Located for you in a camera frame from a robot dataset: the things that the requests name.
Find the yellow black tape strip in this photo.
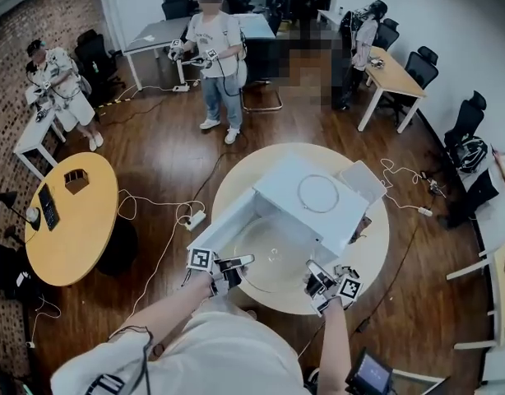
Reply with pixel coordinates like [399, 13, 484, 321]
[96, 96, 132, 110]

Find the metal roller ring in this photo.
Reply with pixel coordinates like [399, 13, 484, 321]
[297, 174, 341, 213]

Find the white plastic tray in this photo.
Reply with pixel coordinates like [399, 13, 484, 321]
[338, 160, 388, 205]

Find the small white desk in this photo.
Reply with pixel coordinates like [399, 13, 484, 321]
[12, 86, 68, 180]

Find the round orange table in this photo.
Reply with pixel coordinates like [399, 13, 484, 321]
[24, 151, 138, 287]

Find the person's right forearm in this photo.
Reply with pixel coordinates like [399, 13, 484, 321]
[317, 296, 354, 390]

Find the white frame wooden desk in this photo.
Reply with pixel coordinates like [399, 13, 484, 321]
[445, 239, 505, 350]

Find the person's left forearm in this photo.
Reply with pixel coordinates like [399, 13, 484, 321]
[108, 276, 215, 347]

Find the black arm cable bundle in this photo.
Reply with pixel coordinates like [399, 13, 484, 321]
[108, 327, 157, 395]

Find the wooden top desk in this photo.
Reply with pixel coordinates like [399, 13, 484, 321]
[356, 45, 429, 134]

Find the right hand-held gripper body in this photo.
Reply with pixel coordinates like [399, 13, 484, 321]
[303, 269, 364, 317]

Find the black cantilever chair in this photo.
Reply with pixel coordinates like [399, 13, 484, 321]
[239, 35, 285, 114]

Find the black striped shoulder pack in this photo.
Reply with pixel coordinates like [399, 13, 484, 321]
[86, 374, 126, 395]

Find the black backpack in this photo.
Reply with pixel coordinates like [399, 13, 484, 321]
[457, 134, 489, 175]

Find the wooden desk organizer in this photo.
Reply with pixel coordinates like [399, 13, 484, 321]
[63, 170, 90, 196]

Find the white microwave oven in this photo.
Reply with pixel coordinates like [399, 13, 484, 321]
[186, 151, 369, 267]

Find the small circuit board gadget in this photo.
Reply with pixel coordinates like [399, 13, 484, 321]
[419, 170, 447, 199]

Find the clear glass turntable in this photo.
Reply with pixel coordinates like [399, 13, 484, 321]
[231, 214, 322, 295]

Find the long white cable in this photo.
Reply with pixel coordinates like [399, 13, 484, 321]
[108, 189, 206, 341]

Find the black desk lamp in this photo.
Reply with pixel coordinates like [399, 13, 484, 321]
[0, 191, 42, 232]

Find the person's white shirt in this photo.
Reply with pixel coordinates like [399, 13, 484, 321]
[50, 309, 319, 395]

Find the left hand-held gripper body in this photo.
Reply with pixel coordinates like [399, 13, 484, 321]
[185, 246, 248, 300]

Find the black office chair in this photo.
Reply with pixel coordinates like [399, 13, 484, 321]
[402, 45, 440, 94]
[375, 17, 401, 51]
[0, 236, 44, 304]
[442, 90, 489, 156]
[73, 29, 126, 109]

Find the black power cord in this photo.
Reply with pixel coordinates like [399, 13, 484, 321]
[353, 226, 420, 333]

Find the light blue desk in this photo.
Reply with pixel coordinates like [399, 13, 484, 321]
[231, 12, 278, 43]

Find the black keyboard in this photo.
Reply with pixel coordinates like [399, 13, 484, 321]
[37, 183, 61, 232]

